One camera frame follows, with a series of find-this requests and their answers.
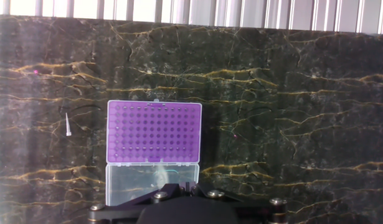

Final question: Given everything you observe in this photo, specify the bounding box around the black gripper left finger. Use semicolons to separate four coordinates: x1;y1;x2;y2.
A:
87;182;188;224

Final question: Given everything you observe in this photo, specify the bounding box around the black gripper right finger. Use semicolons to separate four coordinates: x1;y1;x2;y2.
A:
188;182;288;224

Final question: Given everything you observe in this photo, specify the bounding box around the small clear pipette tip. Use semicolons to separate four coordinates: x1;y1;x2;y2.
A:
65;112;72;137

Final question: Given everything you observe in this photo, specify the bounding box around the purple tip box clear lid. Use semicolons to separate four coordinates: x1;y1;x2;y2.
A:
105;99;203;207

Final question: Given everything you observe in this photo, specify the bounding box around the black marble pattern mat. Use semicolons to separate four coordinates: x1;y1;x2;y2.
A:
0;14;383;224

